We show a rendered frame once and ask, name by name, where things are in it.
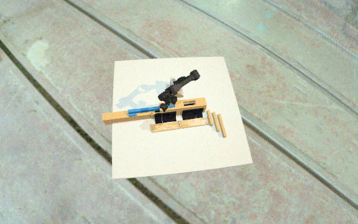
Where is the blue bar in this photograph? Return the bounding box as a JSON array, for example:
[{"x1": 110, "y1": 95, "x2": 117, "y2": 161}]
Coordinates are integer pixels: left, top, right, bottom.
[{"x1": 128, "y1": 106, "x2": 160, "y2": 117}]

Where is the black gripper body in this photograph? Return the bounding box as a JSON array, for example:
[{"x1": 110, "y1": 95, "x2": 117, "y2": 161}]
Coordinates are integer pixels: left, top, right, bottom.
[{"x1": 160, "y1": 97, "x2": 171, "y2": 110}]

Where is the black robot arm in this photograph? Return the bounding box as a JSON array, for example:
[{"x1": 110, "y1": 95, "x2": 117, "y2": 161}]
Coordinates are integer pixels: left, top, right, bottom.
[{"x1": 158, "y1": 70, "x2": 200, "y2": 105}]

